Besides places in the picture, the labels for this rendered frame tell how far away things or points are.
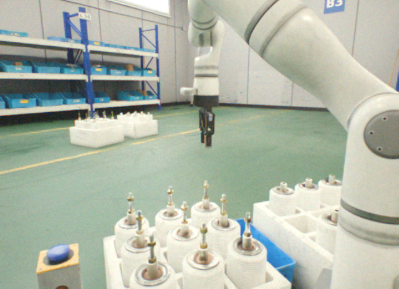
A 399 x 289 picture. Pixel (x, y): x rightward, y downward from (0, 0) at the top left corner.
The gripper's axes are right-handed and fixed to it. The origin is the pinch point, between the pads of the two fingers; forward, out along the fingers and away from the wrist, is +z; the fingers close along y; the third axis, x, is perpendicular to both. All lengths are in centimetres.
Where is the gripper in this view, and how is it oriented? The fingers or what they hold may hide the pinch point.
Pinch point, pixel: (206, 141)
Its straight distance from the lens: 83.5
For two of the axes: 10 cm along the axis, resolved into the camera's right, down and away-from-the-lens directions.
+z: 0.0, 9.8, 2.1
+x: -9.9, 0.3, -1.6
